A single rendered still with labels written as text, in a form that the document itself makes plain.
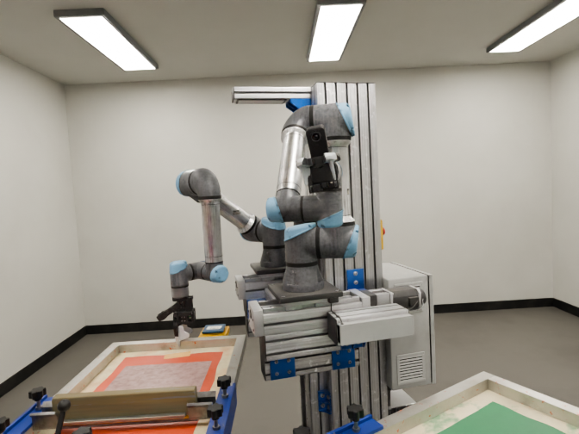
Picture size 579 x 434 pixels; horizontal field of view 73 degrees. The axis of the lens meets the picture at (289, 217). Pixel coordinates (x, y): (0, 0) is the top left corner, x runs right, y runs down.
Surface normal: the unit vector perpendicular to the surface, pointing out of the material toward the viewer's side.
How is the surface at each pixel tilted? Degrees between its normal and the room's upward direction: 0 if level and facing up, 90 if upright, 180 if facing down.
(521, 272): 90
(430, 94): 90
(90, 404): 90
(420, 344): 90
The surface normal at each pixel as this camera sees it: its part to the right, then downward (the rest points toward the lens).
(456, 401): 0.51, 0.03
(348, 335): 0.23, 0.05
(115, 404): 0.02, 0.07
